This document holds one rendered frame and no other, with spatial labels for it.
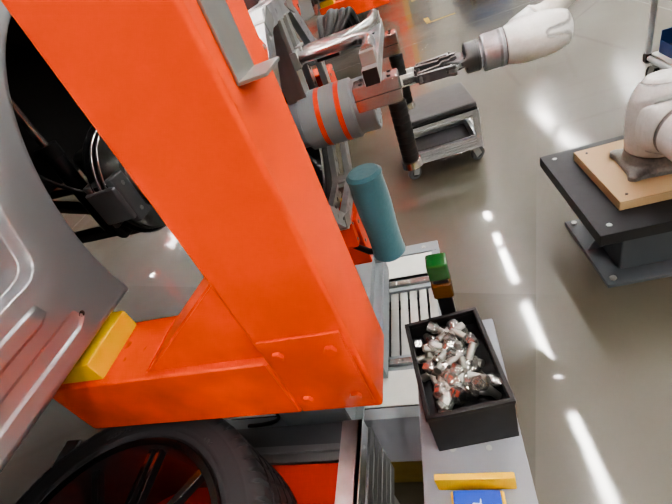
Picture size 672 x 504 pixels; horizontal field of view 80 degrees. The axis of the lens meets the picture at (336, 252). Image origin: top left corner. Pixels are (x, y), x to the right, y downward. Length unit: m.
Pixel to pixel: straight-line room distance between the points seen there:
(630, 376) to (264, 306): 1.10
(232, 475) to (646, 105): 1.37
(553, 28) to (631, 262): 0.84
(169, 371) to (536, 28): 1.10
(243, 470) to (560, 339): 1.03
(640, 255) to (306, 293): 1.30
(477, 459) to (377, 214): 0.55
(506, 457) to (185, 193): 0.64
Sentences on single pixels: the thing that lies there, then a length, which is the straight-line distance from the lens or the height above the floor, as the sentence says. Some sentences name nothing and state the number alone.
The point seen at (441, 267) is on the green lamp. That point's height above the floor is 0.66.
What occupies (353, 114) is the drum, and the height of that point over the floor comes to 0.86.
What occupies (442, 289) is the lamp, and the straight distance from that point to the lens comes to 0.81.
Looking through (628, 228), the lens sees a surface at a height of 0.30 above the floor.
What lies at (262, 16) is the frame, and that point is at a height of 1.11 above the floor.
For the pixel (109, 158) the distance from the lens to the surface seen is 1.22.
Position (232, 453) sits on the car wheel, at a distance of 0.89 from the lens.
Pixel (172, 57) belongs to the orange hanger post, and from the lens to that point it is 0.44.
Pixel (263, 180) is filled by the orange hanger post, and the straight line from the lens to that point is 0.46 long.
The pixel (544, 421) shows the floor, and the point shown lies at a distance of 1.33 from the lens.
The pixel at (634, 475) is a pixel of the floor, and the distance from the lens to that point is 1.29.
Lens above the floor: 1.18
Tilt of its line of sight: 36 degrees down
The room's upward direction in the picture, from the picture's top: 24 degrees counter-clockwise
